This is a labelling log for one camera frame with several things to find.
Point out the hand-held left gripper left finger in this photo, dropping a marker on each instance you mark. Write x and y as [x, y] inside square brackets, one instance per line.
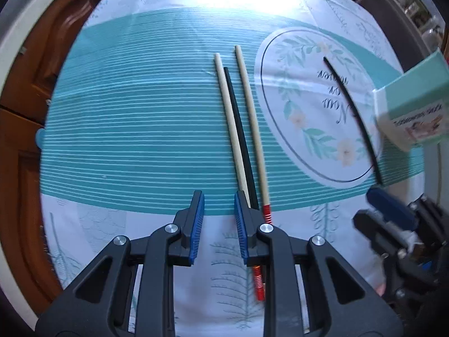
[195, 228]

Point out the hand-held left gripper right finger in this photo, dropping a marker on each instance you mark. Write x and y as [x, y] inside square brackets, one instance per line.
[242, 230]

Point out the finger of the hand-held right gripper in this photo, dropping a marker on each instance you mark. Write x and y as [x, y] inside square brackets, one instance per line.
[368, 224]
[389, 207]

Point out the black chopstick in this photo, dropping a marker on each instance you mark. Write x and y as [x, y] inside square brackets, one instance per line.
[240, 133]
[357, 112]

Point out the teal white box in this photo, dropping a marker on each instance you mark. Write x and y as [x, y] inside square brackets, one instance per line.
[414, 105]

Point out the beige chopstick with red end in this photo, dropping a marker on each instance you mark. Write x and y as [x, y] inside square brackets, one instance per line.
[228, 123]
[250, 119]

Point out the teal striped floral tablecloth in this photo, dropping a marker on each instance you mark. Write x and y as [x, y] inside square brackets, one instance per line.
[140, 130]

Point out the small blue round clip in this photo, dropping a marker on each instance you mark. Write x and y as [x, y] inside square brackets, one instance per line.
[40, 137]

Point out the glass jars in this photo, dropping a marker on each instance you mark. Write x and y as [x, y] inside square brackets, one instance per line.
[410, 0]

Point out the brown wooden furniture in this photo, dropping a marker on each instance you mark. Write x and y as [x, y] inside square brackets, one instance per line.
[31, 87]

